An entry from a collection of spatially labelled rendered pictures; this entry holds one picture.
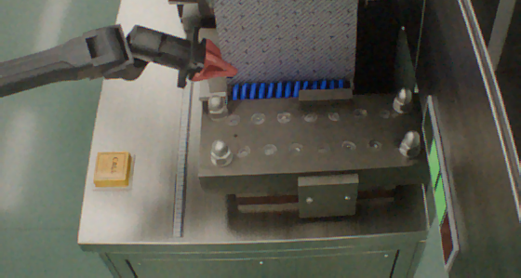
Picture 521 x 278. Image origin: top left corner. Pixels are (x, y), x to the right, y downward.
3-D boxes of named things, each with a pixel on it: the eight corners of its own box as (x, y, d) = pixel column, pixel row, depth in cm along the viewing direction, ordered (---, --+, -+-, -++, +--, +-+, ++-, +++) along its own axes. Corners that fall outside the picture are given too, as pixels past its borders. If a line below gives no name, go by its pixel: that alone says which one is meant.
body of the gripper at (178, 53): (186, 91, 114) (146, 79, 111) (190, 49, 120) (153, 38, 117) (200, 68, 109) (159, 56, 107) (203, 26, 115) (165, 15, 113)
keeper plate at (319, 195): (299, 208, 117) (298, 175, 108) (354, 205, 117) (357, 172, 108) (300, 220, 116) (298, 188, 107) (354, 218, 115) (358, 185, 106)
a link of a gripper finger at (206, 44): (228, 101, 117) (179, 87, 114) (229, 72, 122) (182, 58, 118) (244, 79, 112) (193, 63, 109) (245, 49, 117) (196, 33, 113)
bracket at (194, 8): (198, 83, 138) (176, -26, 114) (228, 81, 138) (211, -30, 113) (196, 100, 135) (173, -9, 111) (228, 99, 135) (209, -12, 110)
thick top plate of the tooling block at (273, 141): (206, 121, 123) (202, 100, 118) (417, 112, 121) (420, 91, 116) (203, 194, 113) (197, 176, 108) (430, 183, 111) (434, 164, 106)
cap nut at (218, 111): (207, 106, 117) (205, 89, 114) (228, 104, 117) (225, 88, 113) (207, 122, 115) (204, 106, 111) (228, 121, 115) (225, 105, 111)
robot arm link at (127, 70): (106, 72, 104) (91, 29, 106) (92, 100, 114) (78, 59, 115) (168, 58, 110) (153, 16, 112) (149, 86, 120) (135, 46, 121)
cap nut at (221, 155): (211, 149, 111) (207, 133, 108) (233, 148, 111) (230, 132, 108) (210, 167, 109) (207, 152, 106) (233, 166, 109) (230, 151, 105)
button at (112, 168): (100, 158, 128) (96, 151, 126) (131, 157, 128) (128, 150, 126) (95, 187, 124) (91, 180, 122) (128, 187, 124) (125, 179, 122)
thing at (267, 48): (226, 87, 121) (215, 16, 107) (354, 82, 120) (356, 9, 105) (226, 89, 121) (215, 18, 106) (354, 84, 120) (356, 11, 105)
